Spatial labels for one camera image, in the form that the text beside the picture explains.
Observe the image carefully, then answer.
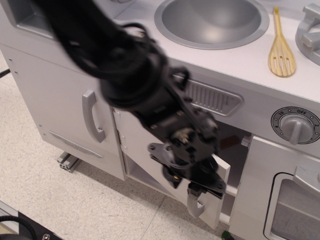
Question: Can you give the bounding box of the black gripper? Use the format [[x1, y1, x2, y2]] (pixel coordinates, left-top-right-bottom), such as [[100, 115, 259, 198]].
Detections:
[[148, 143, 226, 200]]

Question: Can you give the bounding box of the silver cabinet door handle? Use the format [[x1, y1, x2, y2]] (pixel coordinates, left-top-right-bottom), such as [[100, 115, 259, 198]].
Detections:
[[187, 192, 205, 219]]

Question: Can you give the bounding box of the white cabinet door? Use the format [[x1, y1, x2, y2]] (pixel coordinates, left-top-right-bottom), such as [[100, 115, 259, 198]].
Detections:
[[113, 108, 223, 229]]

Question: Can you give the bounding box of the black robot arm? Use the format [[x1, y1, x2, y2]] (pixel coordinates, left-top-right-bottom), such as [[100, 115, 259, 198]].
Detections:
[[35, 0, 226, 198]]

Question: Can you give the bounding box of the brown wooden toy knife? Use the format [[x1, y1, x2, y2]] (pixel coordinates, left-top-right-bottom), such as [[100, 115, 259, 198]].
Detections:
[[220, 135, 240, 150]]

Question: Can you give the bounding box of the green toy on floor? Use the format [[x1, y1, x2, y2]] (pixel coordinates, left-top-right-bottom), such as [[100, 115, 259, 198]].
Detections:
[[221, 230, 234, 240]]

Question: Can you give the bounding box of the brass lower door hinge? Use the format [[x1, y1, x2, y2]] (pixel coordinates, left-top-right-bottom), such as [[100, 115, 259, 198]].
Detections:
[[118, 131, 126, 147]]

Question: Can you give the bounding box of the silver vent grille panel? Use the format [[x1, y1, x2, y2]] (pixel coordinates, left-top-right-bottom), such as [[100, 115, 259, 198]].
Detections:
[[184, 79, 244, 117]]

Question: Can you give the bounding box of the toy oven door window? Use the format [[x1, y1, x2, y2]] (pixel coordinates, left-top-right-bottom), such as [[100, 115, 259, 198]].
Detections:
[[263, 172, 320, 240]]

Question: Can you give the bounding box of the silver fridge emblem badge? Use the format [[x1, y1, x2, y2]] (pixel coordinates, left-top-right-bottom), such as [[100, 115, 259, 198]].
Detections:
[[49, 131, 104, 159]]

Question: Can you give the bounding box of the grey timer knob dial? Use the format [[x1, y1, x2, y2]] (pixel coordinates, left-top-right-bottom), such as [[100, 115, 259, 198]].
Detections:
[[271, 106, 320, 145]]

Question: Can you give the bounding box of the white toy fridge door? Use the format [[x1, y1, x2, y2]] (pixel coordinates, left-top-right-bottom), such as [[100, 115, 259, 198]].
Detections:
[[0, 45, 126, 180]]

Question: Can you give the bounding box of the yellow slotted wooden spatula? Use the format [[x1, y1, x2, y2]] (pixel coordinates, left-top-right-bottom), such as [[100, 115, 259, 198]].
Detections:
[[268, 6, 296, 78]]

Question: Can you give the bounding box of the silver round sink basin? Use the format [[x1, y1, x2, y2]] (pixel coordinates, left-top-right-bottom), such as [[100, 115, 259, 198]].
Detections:
[[154, 0, 270, 50]]

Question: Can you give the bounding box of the silver stove burner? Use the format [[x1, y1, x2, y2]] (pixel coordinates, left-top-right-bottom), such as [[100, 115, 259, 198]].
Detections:
[[295, 3, 320, 66]]

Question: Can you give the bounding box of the aluminium extrusion rail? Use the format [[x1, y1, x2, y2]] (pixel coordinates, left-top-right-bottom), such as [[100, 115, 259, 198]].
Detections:
[[57, 152, 82, 173]]

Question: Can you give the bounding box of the silver oven door handle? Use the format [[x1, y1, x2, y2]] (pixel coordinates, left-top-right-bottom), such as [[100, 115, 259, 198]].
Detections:
[[292, 166, 320, 197]]

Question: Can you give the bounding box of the silver fridge door handle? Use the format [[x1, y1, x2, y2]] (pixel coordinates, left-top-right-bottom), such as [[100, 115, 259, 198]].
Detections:
[[81, 89, 106, 143]]

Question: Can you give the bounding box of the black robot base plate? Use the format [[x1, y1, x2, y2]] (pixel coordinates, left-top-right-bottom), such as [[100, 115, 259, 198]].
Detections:
[[0, 211, 63, 240]]

